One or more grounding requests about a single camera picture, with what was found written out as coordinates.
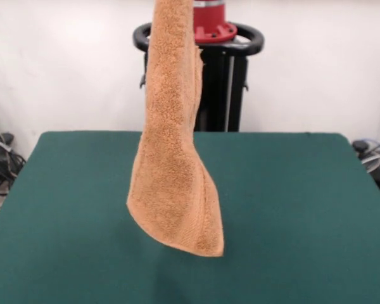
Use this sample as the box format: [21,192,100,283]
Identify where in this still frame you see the dark green table cloth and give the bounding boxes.
[0,131,380,304]

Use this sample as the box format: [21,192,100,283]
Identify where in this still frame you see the tan terry towel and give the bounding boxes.
[125,0,225,258]

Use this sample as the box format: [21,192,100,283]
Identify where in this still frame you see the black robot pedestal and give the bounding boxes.
[132,21,265,132]

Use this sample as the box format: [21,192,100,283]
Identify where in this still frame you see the blue cable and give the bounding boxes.
[359,136,380,151]

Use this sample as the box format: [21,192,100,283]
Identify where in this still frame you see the tangled black floor cables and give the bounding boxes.
[0,101,27,222]

